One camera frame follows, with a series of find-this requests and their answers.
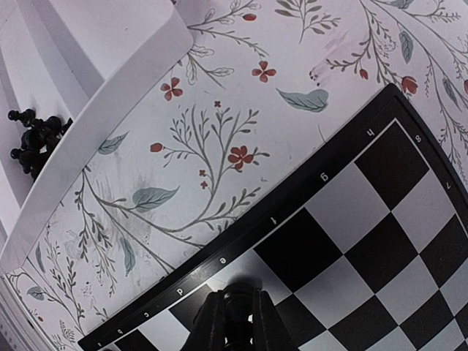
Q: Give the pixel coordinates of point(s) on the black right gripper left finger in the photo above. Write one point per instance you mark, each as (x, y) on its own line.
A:
(208, 330)

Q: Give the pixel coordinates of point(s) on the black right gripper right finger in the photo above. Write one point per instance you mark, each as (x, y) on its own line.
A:
(269, 332)

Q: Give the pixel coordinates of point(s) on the black chess piece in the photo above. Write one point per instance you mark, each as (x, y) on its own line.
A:
(238, 305)

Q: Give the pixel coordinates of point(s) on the pile of black chess pieces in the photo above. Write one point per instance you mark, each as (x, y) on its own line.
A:
(38, 141)

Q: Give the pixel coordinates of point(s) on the black and silver chessboard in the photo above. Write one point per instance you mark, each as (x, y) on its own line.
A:
(363, 247)

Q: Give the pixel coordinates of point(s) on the floral patterned table mat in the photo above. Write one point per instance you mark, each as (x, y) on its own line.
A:
(262, 89)

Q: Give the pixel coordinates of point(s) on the white plastic tray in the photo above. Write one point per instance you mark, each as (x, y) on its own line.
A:
(88, 62)

